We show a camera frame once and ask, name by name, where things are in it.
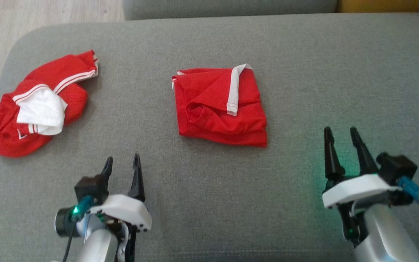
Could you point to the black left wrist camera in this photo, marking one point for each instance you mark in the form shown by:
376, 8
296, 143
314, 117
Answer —
89, 187

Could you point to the red jersey with white trim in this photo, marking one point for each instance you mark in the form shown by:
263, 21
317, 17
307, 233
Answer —
9, 134

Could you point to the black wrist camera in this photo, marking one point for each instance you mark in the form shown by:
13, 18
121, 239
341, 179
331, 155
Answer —
89, 187
396, 167

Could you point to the red shorts with white stripe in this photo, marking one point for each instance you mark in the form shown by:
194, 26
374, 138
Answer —
220, 116

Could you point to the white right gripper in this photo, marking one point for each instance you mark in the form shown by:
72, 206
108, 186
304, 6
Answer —
355, 189

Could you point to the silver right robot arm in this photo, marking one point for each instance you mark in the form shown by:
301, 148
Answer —
387, 233

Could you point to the grey fabric ottoman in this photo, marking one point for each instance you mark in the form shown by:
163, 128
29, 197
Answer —
213, 182

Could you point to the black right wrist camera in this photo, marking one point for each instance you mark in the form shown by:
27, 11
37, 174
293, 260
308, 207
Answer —
396, 167

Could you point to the yellow and grey sofa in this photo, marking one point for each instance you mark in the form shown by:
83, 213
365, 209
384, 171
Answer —
231, 7

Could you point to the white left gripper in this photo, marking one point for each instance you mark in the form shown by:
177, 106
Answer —
126, 209

